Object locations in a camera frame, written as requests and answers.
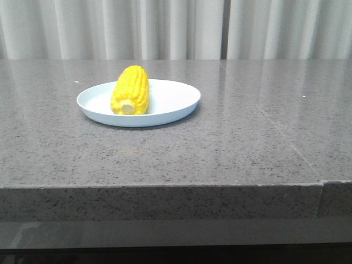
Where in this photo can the light blue round plate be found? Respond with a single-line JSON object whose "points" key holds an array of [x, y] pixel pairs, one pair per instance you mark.
{"points": [[170, 101]]}

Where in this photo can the yellow corn cob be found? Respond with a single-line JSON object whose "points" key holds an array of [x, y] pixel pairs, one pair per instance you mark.
{"points": [[131, 93]]}

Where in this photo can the grey pleated curtain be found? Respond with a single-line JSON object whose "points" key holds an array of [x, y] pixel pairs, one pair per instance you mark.
{"points": [[175, 29]]}

